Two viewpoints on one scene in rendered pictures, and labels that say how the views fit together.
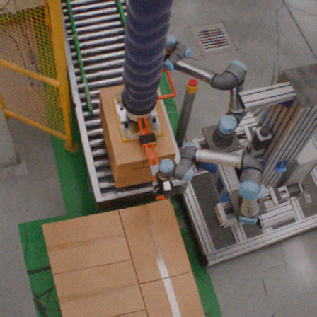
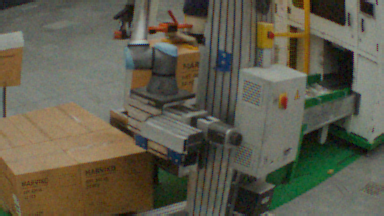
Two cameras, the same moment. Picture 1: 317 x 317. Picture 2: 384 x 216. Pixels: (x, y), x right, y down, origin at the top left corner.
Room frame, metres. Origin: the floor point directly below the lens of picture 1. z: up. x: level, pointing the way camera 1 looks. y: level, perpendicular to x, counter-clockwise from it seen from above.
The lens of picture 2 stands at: (0.43, -3.58, 1.96)
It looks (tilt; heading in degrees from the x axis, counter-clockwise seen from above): 18 degrees down; 70
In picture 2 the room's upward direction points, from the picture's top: 5 degrees clockwise
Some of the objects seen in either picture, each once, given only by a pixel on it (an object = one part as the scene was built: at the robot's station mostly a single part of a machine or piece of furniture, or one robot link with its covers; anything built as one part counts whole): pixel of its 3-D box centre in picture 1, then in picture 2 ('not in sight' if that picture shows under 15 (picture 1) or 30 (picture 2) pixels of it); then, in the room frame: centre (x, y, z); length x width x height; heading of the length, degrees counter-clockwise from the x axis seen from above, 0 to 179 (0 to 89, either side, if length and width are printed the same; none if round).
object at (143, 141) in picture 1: (147, 140); (168, 27); (1.57, 0.08, 1.21); 0.10 x 0.08 x 0.06; 114
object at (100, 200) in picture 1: (141, 192); (143, 130); (1.47, 0.07, 0.58); 0.70 x 0.03 x 0.06; 115
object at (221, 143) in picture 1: (223, 134); not in sight; (1.78, -0.41, 1.09); 0.15 x 0.15 x 0.10
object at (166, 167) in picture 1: (166, 168); not in sight; (1.27, -0.06, 1.51); 0.09 x 0.08 x 0.11; 85
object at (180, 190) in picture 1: (141, 197); (142, 146); (1.47, 0.07, 0.48); 0.70 x 0.03 x 0.15; 115
